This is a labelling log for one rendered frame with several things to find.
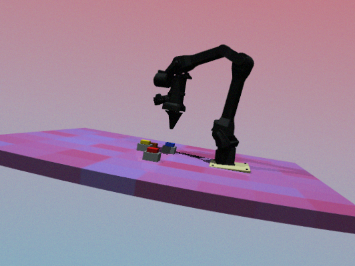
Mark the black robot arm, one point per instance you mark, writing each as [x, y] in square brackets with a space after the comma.
[223, 129]

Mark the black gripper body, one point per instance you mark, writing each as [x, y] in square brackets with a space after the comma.
[176, 99]

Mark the red button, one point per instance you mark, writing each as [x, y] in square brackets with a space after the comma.
[152, 154]

